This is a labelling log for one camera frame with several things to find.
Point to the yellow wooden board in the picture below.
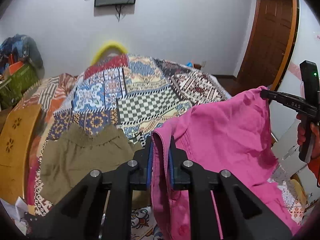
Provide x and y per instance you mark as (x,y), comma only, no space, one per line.
(16,139)

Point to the olive green folded garment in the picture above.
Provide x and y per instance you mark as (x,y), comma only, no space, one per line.
(66,161)

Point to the colourful patchwork bedspread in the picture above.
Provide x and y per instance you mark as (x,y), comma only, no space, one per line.
(138,95)

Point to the orange sleeve right forearm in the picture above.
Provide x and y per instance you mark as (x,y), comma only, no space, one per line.
(313,166)

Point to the white wardrobe sliding door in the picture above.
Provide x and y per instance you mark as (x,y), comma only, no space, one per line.
(306,48)

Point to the pile of blue clothes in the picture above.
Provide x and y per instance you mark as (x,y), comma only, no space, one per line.
(23,48)

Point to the green storage basket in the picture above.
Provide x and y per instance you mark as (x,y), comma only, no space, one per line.
(13,88)

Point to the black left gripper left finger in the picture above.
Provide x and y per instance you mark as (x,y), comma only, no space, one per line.
(99,206)

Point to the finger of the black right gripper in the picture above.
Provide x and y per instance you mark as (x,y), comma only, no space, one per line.
(279,97)

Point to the yellow curved foam tube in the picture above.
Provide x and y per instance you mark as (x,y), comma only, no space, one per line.
(108,48)

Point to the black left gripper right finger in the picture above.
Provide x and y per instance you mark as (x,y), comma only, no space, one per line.
(220,205)

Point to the brown wooden door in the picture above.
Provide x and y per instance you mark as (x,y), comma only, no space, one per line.
(270,44)

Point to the pink pants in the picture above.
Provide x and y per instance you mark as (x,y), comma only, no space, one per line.
(232,135)

